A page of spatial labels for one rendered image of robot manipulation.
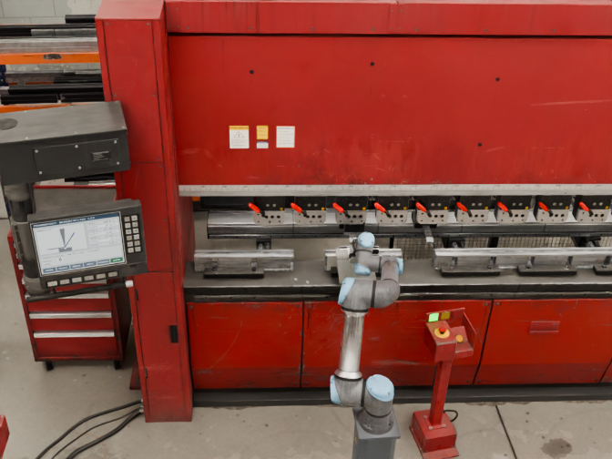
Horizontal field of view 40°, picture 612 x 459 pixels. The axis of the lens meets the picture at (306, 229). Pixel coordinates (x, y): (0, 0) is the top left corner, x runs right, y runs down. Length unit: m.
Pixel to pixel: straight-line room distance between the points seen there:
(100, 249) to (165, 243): 0.42
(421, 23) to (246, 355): 1.97
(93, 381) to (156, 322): 0.92
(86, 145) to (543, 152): 2.07
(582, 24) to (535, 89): 0.34
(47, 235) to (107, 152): 0.43
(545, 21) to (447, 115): 0.57
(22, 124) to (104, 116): 0.31
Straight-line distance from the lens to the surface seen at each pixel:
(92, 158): 3.38
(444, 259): 4.32
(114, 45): 3.44
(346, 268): 4.09
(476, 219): 4.19
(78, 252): 3.59
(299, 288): 4.18
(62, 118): 3.44
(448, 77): 3.77
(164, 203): 3.78
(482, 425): 4.82
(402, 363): 4.61
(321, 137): 3.82
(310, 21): 3.56
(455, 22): 3.65
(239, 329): 4.36
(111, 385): 4.97
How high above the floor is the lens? 3.52
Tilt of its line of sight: 36 degrees down
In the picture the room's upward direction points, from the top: 2 degrees clockwise
